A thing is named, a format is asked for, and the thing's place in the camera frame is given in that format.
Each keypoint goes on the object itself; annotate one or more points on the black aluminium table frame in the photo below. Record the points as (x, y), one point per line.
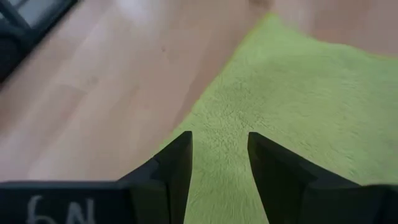
(12, 40)

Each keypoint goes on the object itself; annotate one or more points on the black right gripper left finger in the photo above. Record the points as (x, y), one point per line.
(168, 186)

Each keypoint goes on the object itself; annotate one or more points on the green microfiber towel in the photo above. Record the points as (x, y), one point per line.
(295, 93)

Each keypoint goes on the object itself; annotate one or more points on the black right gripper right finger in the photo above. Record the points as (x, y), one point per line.
(276, 186)

